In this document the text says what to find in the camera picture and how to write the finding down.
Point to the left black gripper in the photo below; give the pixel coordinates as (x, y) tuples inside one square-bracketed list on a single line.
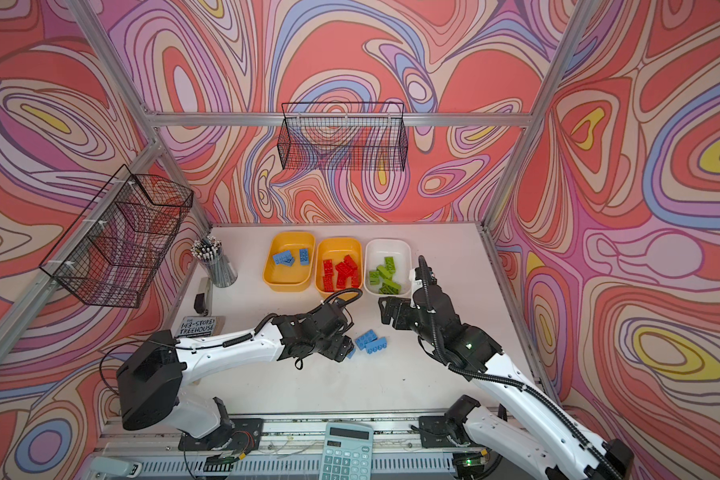
[(341, 349)]

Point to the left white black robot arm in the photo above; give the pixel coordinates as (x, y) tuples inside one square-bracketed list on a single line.
[(154, 384)]

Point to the yellow plastic bin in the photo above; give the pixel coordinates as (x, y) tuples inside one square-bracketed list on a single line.
[(296, 278), (335, 249)]

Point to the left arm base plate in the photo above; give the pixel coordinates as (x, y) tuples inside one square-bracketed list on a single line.
[(241, 435)]

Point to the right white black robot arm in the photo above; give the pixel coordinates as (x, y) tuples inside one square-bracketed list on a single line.
[(548, 443)]

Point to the cup of pencils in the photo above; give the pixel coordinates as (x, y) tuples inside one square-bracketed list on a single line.
[(208, 250)]

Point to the left yellow plastic bin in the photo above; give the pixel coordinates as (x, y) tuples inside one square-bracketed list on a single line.
[(296, 278)]

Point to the middle yellow plastic bin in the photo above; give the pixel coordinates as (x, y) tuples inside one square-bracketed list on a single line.
[(335, 249)]

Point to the left black wire basket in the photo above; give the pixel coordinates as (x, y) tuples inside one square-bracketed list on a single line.
[(112, 252)]

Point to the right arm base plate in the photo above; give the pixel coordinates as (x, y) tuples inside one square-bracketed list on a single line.
[(435, 432)]

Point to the black wire basket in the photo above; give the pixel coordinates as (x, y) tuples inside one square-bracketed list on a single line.
[(112, 252), (335, 135)]

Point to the back black wire basket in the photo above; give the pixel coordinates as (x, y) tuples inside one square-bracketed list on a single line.
[(335, 135)]

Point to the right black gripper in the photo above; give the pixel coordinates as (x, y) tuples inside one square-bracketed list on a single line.
[(403, 306)]

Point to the white plastic bin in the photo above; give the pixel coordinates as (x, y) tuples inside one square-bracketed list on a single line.
[(375, 252)]

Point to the treehouse paperback book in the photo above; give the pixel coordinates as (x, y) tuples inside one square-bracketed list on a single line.
[(199, 326)]

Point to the teal desk calculator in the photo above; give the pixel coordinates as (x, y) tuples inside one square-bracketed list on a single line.
[(347, 452)]

